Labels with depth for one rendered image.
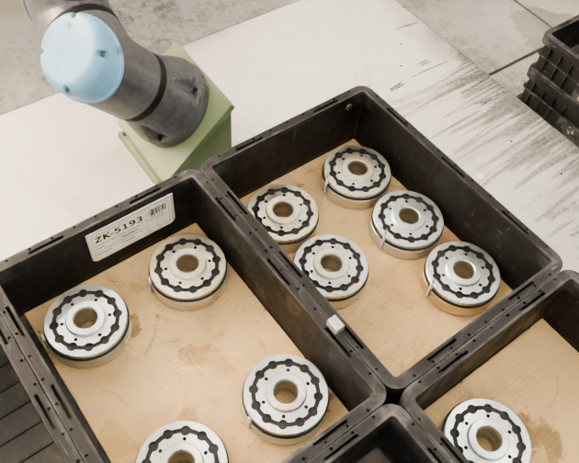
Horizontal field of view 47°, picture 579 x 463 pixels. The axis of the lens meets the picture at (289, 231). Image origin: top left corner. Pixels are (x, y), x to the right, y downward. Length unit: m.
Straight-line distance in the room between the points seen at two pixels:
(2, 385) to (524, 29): 2.43
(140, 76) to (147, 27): 1.65
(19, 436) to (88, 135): 0.61
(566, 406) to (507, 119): 0.66
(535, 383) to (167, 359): 0.47
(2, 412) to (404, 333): 0.51
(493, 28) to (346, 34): 1.41
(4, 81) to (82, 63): 1.56
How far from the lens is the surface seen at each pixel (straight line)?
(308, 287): 0.80
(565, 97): 1.86
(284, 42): 1.47
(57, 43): 1.03
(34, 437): 0.86
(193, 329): 0.88
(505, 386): 0.91
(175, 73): 1.09
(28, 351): 0.79
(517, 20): 2.94
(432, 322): 0.92
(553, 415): 0.92
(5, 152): 1.30
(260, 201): 0.96
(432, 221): 0.97
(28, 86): 2.49
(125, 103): 1.03
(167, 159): 1.14
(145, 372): 0.86
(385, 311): 0.91
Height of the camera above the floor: 1.61
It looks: 54 degrees down
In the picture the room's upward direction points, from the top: 6 degrees clockwise
